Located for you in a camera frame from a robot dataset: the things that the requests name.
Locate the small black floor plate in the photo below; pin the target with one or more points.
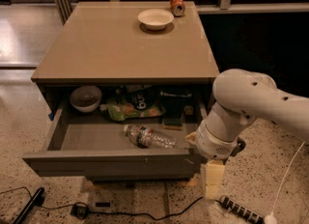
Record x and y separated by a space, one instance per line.
103 204

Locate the clear plastic water bottle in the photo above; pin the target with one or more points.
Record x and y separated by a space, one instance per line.
146 137

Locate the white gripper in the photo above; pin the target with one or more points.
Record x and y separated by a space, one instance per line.
212 145

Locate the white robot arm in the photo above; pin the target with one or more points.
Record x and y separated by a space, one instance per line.
241 97

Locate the black power adapter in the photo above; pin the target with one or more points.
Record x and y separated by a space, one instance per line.
79 210

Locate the white bowl on cabinet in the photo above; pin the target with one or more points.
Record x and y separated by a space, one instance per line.
155 19

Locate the black power strip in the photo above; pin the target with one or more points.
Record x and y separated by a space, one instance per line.
240 210

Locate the orange soda can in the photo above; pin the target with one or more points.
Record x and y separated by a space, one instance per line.
177 7

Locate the grey top drawer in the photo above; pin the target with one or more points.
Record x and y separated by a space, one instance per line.
92 146

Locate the black bar on floor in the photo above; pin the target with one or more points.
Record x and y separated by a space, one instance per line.
35 201

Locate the green yellow sponge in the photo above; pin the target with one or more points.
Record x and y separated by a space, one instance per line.
174 123

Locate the white bowl in drawer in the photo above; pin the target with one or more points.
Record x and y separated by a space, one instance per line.
86 99

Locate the green snack bag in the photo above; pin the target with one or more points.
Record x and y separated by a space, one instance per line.
119 109

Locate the grey drawer cabinet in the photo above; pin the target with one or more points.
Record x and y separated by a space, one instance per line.
104 44

